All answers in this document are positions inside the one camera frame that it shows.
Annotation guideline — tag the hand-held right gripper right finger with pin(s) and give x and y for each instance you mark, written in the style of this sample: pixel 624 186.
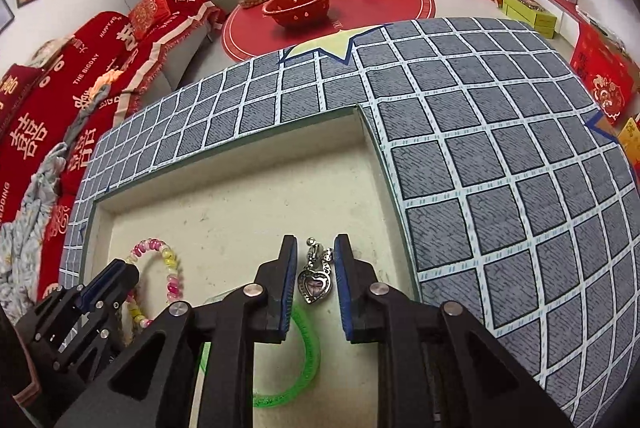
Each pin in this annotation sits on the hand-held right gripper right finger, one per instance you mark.
pixel 342 290

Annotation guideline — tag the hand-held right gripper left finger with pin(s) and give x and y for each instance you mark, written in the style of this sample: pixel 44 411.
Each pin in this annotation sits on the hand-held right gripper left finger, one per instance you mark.
pixel 287 290

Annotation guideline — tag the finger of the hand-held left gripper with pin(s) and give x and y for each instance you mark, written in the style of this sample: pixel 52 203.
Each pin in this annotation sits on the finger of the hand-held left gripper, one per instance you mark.
pixel 107 280

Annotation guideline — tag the silver heart pendant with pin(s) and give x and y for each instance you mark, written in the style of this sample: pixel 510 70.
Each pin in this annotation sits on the silver heart pendant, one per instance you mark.
pixel 314 283

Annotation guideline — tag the cream jewelry tray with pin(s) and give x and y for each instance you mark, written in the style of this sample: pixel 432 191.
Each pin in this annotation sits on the cream jewelry tray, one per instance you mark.
pixel 240 208

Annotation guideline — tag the green translucent bangle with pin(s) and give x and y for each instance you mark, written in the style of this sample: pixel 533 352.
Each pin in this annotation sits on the green translucent bangle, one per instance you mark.
pixel 312 353

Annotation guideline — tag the pale floral cloth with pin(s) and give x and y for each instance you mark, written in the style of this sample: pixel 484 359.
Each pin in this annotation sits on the pale floral cloth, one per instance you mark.
pixel 25 233

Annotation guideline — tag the grey braided cloth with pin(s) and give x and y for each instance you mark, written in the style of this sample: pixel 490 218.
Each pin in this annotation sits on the grey braided cloth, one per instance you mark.
pixel 92 106

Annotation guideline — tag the red covered sofa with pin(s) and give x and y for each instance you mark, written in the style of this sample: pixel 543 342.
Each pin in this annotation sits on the red covered sofa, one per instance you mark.
pixel 50 108

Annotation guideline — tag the dark red cushion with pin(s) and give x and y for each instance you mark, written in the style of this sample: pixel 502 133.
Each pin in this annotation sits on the dark red cushion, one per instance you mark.
pixel 15 83

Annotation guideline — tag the red patterned cushion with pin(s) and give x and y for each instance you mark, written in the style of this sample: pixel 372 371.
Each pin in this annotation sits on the red patterned cushion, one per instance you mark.
pixel 149 11

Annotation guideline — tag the red colander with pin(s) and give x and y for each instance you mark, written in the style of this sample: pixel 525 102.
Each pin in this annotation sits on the red colander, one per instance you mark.
pixel 295 6

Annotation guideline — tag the black framed picture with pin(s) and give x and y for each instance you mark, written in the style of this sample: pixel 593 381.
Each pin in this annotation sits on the black framed picture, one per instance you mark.
pixel 4 13

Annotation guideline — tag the round red table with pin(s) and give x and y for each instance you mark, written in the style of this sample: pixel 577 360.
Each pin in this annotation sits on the round red table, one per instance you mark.
pixel 390 6

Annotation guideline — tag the yellow strawberry box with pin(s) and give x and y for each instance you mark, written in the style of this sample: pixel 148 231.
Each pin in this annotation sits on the yellow strawberry box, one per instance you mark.
pixel 631 136

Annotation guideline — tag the green cardboard box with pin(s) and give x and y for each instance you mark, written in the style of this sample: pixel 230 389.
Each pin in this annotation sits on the green cardboard box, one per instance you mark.
pixel 530 16

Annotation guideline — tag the large red gift box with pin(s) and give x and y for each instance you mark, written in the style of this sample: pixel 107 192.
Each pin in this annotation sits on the large red gift box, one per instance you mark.
pixel 602 76

